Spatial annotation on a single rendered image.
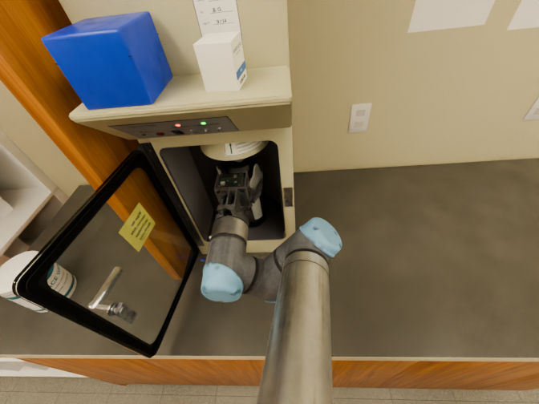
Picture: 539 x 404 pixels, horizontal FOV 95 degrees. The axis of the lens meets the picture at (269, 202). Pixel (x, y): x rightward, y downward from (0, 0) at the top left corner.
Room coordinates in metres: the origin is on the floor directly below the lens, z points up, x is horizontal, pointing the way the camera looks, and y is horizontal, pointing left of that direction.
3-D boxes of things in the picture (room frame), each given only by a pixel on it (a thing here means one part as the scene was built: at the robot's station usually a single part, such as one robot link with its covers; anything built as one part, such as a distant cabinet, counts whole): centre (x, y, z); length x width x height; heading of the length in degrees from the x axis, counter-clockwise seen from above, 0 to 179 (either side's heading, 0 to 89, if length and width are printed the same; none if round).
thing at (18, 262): (0.41, 0.73, 1.01); 0.13 x 0.13 x 0.15
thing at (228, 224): (0.32, 0.10, 1.24); 0.08 x 0.05 x 0.08; 82
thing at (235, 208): (0.40, 0.08, 1.25); 0.12 x 0.08 x 0.09; 172
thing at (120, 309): (0.20, 0.31, 1.18); 0.02 x 0.02 x 0.06; 73
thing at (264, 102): (0.40, 0.10, 1.46); 0.32 x 0.12 x 0.10; 83
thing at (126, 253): (0.31, 0.29, 1.19); 0.30 x 0.01 x 0.40; 163
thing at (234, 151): (0.55, 0.06, 1.34); 0.18 x 0.18 x 0.05
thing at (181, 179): (0.57, 0.08, 1.19); 0.26 x 0.24 x 0.35; 83
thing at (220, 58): (0.39, 0.04, 1.54); 0.05 x 0.05 x 0.06; 74
